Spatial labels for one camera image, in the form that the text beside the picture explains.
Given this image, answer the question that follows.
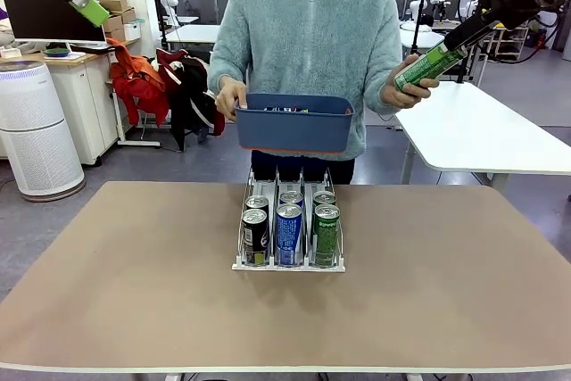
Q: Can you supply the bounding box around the person's right forearm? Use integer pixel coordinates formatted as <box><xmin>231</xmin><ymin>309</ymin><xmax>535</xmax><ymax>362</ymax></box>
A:
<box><xmin>207</xmin><ymin>48</ymin><xmax>250</xmax><ymax>87</ymax></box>

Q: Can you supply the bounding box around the person's left hand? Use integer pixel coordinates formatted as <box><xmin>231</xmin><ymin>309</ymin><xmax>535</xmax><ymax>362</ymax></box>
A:
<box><xmin>381</xmin><ymin>54</ymin><xmax>442</xmax><ymax>110</ymax></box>

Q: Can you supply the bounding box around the black computer monitor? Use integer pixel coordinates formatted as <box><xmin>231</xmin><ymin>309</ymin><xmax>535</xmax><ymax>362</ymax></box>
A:
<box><xmin>1</xmin><ymin>0</ymin><xmax>108</xmax><ymax>43</ymax></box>

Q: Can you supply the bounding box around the black and red jacket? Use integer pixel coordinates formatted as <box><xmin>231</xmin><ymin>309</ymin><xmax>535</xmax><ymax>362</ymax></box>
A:
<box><xmin>155</xmin><ymin>48</ymin><xmax>227</xmax><ymax>153</ymax></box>

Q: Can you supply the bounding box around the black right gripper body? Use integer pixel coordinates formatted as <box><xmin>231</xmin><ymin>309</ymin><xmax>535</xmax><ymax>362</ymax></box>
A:
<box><xmin>459</xmin><ymin>0</ymin><xmax>549</xmax><ymax>43</ymax></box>

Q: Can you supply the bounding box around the person's right hand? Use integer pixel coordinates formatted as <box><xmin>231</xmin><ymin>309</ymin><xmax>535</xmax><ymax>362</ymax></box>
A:
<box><xmin>215</xmin><ymin>76</ymin><xmax>249</xmax><ymax>122</ymax></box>

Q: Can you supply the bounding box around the blue plastic bin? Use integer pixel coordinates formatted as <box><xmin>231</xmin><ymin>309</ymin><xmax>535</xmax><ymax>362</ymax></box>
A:
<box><xmin>234</xmin><ymin>93</ymin><xmax>355</xmax><ymax>153</ymax></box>

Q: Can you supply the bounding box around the white background table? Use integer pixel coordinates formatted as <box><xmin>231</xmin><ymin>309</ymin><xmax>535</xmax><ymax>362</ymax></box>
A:
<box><xmin>164</xmin><ymin>23</ymin><xmax>222</xmax><ymax>55</ymax></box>
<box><xmin>399</xmin><ymin>27</ymin><xmax>452</xmax><ymax>51</ymax></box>

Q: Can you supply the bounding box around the large white side table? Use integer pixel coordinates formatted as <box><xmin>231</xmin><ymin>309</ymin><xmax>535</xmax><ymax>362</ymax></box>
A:
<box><xmin>393</xmin><ymin>80</ymin><xmax>571</xmax><ymax>190</ymax></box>

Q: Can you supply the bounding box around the white air purifier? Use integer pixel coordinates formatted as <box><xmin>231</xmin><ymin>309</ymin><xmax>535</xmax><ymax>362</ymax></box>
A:
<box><xmin>0</xmin><ymin>59</ymin><xmax>86</xmax><ymax>203</ymax></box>

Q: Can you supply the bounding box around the white metal stand frame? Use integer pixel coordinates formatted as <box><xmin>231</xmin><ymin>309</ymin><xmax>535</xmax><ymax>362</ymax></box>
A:
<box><xmin>109</xmin><ymin>79</ymin><xmax>161</xmax><ymax>149</ymax></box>

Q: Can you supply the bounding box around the green dish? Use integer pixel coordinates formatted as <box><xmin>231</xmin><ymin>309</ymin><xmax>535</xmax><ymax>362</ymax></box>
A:
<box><xmin>44</xmin><ymin>44</ymin><xmax>72</xmax><ymax>60</ymax></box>

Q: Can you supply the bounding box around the clear plastic can dispenser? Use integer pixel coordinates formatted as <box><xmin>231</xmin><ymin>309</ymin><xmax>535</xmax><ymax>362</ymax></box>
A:
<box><xmin>230</xmin><ymin>165</ymin><xmax>347</xmax><ymax>273</ymax></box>

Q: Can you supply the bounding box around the person in teal fleece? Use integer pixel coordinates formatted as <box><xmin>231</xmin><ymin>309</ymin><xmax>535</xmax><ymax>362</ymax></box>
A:
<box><xmin>207</xmin><ymin>0</ymin><xmax>402</xmax><ymax>186</ymax></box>

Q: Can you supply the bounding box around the orange jacket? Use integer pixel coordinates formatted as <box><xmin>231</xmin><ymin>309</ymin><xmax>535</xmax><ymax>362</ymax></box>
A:
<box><xmin>106</xmin><ymin>37</ymin><xmax>171</xmax><ymax>128</ymax></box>

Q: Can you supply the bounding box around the person's left forearm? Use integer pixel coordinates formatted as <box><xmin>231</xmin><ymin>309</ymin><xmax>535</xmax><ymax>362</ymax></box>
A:
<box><xmin>363</xmin><ymin>54</ymin><xmax>402</xmax><ymax>115</ymax></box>

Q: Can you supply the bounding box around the blue beverage can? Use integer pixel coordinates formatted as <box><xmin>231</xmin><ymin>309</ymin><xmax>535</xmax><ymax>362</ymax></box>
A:
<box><xmin>275</xmin><ymin>203</ymin><xmax>304</xmax><ymax>266</ymax></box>
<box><xmin>278</xmin><ymin>190</ymin><xmax>305</xmax><ymax>211</ymax></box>

